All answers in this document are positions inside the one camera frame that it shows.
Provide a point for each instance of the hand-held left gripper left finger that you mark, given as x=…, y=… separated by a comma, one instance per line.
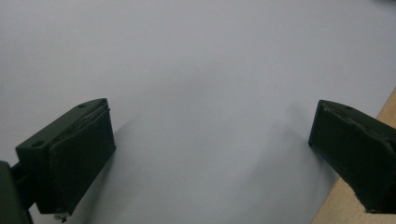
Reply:
x=74, y=161

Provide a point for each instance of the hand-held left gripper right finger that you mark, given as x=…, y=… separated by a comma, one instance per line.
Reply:
x=358, y=149

